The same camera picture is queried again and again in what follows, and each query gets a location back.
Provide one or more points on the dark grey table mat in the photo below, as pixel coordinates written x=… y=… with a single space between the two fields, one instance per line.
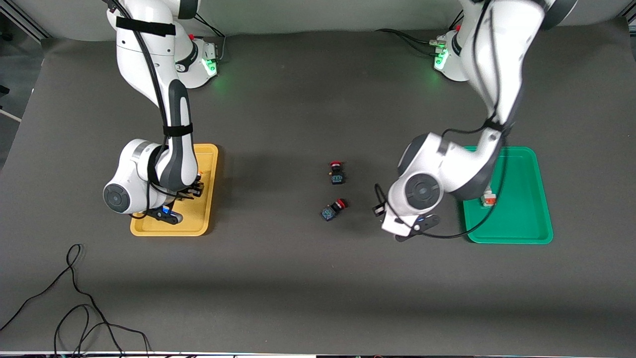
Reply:
x=298 y=278

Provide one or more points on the aluminium frame rail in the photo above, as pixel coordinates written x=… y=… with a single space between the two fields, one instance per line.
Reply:
x=27 y=24
x=630 y=20

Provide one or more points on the green plastic tray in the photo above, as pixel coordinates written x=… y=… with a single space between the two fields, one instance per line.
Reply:
x=526 y=199

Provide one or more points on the white orange switch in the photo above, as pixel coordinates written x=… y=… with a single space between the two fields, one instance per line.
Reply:
x=489 y=200

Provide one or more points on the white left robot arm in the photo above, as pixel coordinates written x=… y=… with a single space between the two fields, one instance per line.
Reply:
x=502 y=49

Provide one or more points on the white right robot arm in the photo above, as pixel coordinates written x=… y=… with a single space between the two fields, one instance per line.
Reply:
x=131 y=59

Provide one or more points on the yellow plastic tray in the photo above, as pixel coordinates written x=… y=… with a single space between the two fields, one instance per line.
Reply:
x=208 y=209

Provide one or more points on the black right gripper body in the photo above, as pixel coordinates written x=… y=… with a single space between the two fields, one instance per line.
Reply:
x=190 y=193

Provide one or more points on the red-capped push button switch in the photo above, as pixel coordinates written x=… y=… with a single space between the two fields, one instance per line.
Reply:
x=328 y=214
x=337 y=178

